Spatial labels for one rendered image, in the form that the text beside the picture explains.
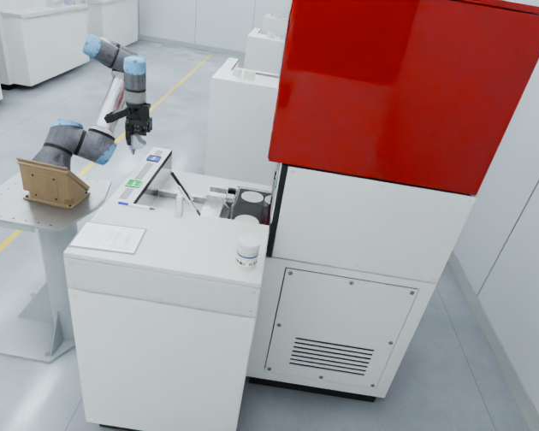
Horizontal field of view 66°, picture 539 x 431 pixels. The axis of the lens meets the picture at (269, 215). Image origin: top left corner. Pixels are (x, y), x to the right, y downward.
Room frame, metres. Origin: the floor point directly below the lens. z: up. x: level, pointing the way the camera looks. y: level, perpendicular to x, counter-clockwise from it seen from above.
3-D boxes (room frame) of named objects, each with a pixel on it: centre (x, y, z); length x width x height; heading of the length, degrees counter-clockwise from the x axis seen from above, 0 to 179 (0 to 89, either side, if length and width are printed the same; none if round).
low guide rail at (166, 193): (1.67, 0.27, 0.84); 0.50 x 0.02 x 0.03; 91
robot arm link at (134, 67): (1.49, 0.56, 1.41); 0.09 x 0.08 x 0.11; 20
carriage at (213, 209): (1.54, 0.25, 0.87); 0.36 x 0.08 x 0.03; 1
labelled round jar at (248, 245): (1.09, 0.05, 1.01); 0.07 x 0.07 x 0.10
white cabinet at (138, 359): (1.47, 0.31, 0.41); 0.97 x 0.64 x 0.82; 1
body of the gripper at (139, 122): (1.49, 0.55, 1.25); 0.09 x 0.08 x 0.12; 91
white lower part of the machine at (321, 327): (1.75, -0.35, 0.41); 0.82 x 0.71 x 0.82; 1
